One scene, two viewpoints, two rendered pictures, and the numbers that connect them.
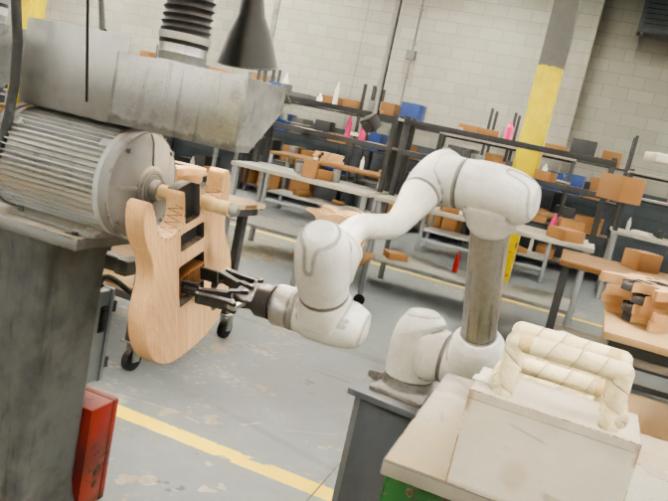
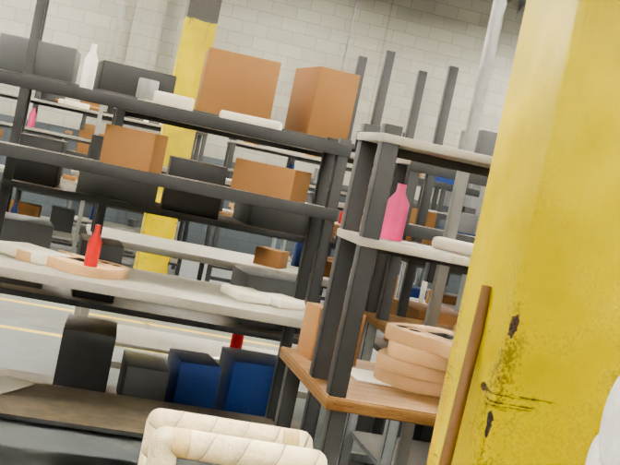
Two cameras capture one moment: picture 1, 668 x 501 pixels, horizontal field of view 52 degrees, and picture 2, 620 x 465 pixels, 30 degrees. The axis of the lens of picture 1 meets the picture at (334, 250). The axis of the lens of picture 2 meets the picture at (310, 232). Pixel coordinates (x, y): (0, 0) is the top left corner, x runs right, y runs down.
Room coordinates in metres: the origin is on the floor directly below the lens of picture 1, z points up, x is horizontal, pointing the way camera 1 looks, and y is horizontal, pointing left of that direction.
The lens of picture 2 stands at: (2.23, -1.07, 1.52)
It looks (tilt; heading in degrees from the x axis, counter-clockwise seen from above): 3 degrees down; 148
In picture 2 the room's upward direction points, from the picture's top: 12 degrees clockwise
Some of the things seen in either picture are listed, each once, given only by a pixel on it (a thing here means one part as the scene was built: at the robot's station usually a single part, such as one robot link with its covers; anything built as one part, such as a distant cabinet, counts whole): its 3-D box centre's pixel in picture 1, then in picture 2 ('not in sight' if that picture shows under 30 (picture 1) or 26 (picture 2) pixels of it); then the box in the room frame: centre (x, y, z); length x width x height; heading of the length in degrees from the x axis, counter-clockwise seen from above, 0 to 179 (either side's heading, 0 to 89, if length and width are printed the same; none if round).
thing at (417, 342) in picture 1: (418, 343); not in sight; (2.08, -0.32, 0.87); 0.18 x 0.16 x 0.22; 64
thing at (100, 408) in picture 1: (65, 429); not in sight; (1.78, 0.63, 0.49); 0.25 x 0.12 x 0.37; 71
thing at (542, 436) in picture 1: (542, 447); not in sight; (1.11, -0.42, 1.02); 0.27 x 0.15 x 0.17; 71
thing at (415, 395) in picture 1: (401, 381); not in sight; (2.09, -0.30, 0.73); 0.22 x 0.18 x 0.06; 64
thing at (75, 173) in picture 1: (83, 170); not in sight; (1.61, 0.62, 1.25); 0.41 x 0.27 x 0.26; 71
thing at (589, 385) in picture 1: (561, 376); not in sight; (1.21, -0.46, 1.12); 0.20 x 0.03 x 0.03; 70
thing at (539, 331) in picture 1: (571, 344); (240, 452); (1.14, -0.43, 1.20); 0.20 x 0.03 x 0.03; 70
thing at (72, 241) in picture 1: (52, 221); not in sight; (1.63, 0.68, 1.11); 0.36 x 0.24 x 0.04; 71
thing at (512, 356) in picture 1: (509, 367); not in sight; (1.09, -0.32, 1.15); 0.03 x 0.03 x 0.09
